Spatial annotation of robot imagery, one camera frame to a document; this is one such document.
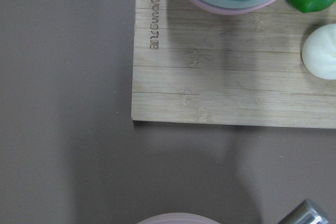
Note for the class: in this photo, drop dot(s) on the bamboo cutting board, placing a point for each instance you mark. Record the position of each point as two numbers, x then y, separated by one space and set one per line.
193 66

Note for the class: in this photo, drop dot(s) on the large pink bowl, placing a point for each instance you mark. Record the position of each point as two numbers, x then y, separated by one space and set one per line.
178 218

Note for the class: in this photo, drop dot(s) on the steel ladle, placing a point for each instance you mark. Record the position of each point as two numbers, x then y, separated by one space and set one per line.
307 212

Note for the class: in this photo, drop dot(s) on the white steamed bun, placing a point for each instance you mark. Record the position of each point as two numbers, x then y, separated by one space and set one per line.
318 52

